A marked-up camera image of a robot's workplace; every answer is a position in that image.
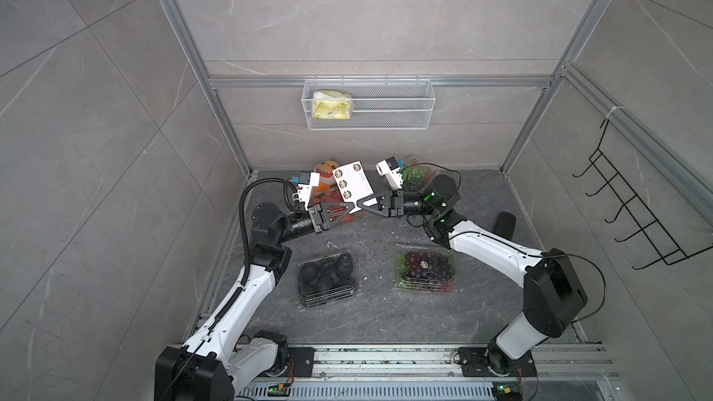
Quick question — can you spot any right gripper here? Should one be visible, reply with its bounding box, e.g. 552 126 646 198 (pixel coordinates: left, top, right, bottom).
359 194 438 223

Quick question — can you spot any white sticker sheet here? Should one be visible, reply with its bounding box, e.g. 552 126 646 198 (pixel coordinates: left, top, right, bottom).
333 162 374 213

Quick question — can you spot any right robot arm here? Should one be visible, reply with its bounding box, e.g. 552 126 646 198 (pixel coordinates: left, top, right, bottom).
356 175 588 376

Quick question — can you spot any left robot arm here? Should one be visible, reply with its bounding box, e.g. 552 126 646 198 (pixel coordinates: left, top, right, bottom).
154 202 354 400

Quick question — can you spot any black fruit box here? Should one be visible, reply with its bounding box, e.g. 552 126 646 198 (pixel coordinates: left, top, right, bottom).
297 252 358 307

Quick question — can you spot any orange shark plush toy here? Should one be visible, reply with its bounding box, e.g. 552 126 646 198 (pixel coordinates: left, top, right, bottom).
313 160 339 191

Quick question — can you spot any strawberry box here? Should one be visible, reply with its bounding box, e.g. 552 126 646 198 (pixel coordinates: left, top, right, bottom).
311 186 364 224

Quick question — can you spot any green grape box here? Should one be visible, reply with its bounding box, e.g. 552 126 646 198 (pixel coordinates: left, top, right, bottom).
399 155 442 192

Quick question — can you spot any purple grape box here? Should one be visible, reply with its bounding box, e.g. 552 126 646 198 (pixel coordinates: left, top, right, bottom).
395 243 456 293

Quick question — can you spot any yellow packet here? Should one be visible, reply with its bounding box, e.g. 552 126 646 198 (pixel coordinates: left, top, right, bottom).
310 90 353 120

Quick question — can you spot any black oval object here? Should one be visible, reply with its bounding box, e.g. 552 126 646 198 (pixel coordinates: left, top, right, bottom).
493 212 517 241

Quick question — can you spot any black hook rack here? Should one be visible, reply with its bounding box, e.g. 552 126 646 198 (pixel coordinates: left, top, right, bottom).
572 119 712 271

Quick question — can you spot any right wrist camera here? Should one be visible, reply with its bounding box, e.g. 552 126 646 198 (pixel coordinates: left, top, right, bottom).
376 157 403 190

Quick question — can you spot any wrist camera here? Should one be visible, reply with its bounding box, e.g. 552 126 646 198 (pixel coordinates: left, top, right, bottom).
291 172 320 210
376 157 403 190

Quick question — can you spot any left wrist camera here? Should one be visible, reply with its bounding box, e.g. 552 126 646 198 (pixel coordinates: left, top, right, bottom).
291 172 320 210

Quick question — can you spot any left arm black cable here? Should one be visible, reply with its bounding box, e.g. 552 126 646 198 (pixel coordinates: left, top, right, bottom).
160 177 305 397

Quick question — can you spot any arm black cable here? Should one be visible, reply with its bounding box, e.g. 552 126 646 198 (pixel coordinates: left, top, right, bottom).
406 162 608 327
160 177 305 397

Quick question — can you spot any white wire basket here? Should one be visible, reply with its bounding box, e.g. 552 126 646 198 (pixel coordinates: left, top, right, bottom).
301 79 436 131

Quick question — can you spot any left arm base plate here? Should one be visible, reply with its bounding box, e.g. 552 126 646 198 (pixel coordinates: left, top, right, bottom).
280 346 316 378

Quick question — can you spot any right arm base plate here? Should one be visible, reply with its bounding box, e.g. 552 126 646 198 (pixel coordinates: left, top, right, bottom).
453 346 538 378

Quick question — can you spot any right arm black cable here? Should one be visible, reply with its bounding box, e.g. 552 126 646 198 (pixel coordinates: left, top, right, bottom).
406 162 608 327

